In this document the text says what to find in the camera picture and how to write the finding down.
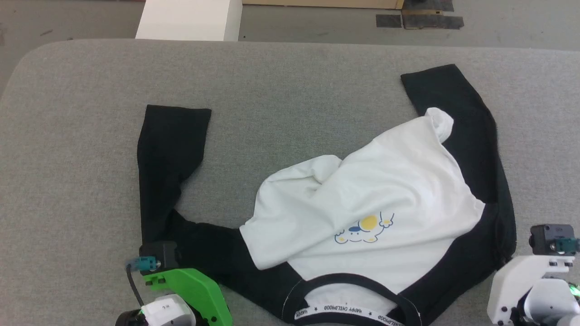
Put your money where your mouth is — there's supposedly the white rectangular pillar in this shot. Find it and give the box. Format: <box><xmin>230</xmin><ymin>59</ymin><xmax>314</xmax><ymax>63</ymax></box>
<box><xmin>135</xmin><ymin>0</ymin><xmax>243</xmax><ymax>42</ymax></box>

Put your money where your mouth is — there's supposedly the white black long-sleeve shirt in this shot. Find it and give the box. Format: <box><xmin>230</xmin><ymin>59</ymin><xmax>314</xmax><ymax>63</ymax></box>
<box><xmin>137</xmin><ymin>64</ymin><xmax>517</xmax><ymax>326</ymax></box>

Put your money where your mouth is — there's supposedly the light wooden panel frame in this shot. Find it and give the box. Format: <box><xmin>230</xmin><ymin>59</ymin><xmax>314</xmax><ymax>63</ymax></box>
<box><xmin>242</xmin><ymin>0</ymin><xmax>405</xmax><ymax>10</ymax></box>

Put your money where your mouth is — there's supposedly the black cable with teal plug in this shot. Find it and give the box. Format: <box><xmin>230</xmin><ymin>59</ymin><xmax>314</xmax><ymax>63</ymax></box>
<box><xmin>126</xmin><ymin>257</ymin><xmax>162</xmax><ymax>309</ymax></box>

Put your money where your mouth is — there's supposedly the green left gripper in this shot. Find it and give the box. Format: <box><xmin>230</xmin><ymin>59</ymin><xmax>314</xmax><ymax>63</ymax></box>
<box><xmin>144</xmin><ymin>268</ymin><xmax>233</xmax><ymax>326</ymax></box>

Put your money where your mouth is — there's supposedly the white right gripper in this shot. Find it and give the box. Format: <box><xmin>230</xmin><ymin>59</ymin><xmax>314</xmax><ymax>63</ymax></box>
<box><xmin>487</xmin><ymin>254</ymin><xmax>575</xmax><ymax>326</ymax></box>

